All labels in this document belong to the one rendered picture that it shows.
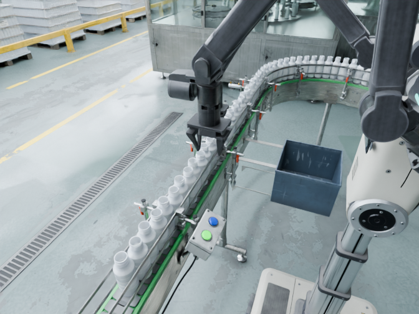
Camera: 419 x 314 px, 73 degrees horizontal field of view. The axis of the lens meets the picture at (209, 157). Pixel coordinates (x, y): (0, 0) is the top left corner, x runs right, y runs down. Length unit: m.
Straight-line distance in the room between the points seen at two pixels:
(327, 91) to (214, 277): 1.69
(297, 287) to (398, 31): 1.54
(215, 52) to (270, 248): 1.88
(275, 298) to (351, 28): 1.40
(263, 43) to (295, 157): 2.76
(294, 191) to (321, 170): 0.33
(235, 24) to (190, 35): 4.06
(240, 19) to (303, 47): 3.65
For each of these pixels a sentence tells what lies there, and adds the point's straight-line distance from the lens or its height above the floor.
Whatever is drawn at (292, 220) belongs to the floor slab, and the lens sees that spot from 2.55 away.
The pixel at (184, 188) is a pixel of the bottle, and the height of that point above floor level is 1.13.
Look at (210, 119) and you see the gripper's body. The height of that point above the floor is 1.51.
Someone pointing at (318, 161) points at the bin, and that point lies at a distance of 1.77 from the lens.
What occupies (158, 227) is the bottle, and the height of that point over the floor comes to 1.12.
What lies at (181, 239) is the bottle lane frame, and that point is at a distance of 1.09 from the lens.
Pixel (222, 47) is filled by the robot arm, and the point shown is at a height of 1.69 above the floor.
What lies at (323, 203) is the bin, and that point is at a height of 0.81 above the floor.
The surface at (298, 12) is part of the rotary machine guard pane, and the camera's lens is 4.20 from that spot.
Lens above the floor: 1.85
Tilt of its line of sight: 36 degrees down
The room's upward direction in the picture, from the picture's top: straight up
